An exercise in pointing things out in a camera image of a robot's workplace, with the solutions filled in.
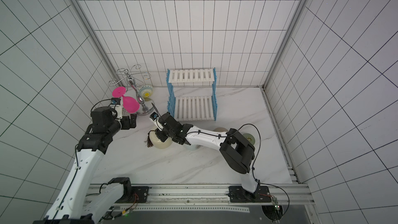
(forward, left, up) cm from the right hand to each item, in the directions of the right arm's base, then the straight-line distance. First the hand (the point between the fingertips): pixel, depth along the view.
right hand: (151, 132), depth 81 cm
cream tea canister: (-2, -2, -7) cm, 8 cm away
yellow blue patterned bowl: (+40, +18, -11) cm, 45 cm away
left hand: (+3, +12, +9) cm, 15 cm away
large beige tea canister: (+7, -37, -5) cm, 38 cm away
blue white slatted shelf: (+41, -17, -14) cm, 47 cm away
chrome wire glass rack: (+27, +13, +15) cm, 33 cm away
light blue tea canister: (-3, -21, -10) cm, 23 cm away
